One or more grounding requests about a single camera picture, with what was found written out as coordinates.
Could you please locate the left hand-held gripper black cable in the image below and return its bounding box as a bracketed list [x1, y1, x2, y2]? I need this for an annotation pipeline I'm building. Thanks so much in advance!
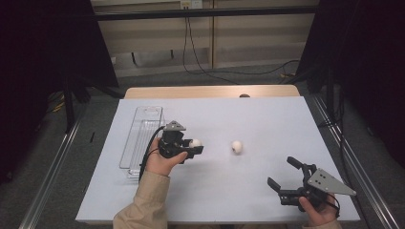
[139, 125, 167, 182]

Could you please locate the clear plastic container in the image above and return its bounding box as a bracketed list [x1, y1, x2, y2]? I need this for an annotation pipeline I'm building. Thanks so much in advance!
[118, 105, 166, 179]

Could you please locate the black curtain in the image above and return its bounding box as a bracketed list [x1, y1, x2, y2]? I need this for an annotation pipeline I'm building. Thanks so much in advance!
[0, 0, 120, 186]
[295, 0, 405, 170]

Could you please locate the person's left hand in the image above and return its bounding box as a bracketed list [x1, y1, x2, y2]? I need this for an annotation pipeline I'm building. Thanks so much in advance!
[144, 136, 189, 177]

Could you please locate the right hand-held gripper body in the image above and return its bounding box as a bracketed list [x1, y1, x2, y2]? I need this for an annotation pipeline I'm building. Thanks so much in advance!
[278, 163, 357, 213]

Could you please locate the white board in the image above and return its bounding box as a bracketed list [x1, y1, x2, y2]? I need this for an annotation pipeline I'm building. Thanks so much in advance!
[75, 96, 361, 224]

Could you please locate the wooden table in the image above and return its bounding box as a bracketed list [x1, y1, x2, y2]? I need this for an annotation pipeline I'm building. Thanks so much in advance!
[123, 84, 301, 100]

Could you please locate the right hand-held gripper black cable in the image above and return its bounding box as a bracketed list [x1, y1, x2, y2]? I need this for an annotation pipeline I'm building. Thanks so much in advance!
[327, 193, 341, 219]

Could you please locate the hand-held gripper black cable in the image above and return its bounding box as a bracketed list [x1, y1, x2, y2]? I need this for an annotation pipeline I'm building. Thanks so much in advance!
[139, 125, 167, 182]
[327, 193, 341, 219]

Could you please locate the person's right hand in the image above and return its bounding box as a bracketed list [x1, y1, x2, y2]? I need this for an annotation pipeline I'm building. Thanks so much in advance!
[298, 194, 341, 227]

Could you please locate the black horizontal bar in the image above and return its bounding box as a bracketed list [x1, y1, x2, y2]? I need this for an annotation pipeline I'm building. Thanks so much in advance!
[94, 5, 320, 22]

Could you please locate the white wall socket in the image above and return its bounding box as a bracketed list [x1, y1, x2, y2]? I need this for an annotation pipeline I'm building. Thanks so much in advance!
[180, 0, 203, 10]

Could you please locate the black stand leg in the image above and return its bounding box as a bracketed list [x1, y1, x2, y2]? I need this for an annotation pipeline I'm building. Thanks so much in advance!
[62, 77, 76, 134]

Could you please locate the metal floor rail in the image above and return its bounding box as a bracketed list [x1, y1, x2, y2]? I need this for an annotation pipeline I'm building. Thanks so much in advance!
[312, 94, 400, 229]
[18, 118, 82, 229]

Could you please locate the black hanging cable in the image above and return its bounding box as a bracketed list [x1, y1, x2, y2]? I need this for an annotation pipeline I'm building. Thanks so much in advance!
[186, 17, 301, 76]
[181, 17, 242, 86]

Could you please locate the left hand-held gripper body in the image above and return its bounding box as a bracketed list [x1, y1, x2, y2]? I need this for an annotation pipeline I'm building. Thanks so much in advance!
[157, 119, 194, 165]

